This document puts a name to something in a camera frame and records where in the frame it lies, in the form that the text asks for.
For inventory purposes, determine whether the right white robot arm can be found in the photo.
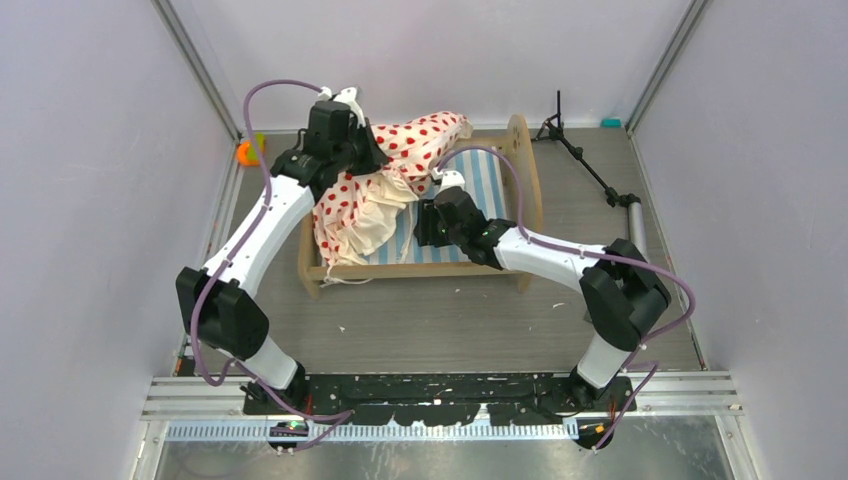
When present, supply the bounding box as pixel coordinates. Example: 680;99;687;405
422;170;671;411

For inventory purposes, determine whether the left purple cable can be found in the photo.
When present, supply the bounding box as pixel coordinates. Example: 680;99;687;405
185;79;333;426

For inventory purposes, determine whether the wooden pet bed frame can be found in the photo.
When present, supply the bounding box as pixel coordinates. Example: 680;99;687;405
298;114;543;298

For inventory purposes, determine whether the blue striped mattress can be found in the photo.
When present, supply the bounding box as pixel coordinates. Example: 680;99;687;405
331;143;512;267

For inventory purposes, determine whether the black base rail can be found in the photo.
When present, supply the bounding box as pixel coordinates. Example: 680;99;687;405
139;371;744;445

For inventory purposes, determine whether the strawberry print ruffled blanket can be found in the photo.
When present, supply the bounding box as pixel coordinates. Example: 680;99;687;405
312;111;473;285

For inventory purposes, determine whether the purple cable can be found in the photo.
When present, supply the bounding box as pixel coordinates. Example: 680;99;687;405
185;79;333;426
424;143;700;432

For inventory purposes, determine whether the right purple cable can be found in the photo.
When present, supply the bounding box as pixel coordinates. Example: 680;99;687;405
424;143;700;432

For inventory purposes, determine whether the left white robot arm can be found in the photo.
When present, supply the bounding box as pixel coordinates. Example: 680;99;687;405
176;87;388;414

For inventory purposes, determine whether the black tripod stand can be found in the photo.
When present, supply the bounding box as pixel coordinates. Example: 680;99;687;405
536;90;655;267

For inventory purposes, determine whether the teal small block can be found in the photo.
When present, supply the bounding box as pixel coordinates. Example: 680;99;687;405
599;117;623;129

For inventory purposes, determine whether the orange green toy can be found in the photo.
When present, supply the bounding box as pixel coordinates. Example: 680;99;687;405
235;139;259;167

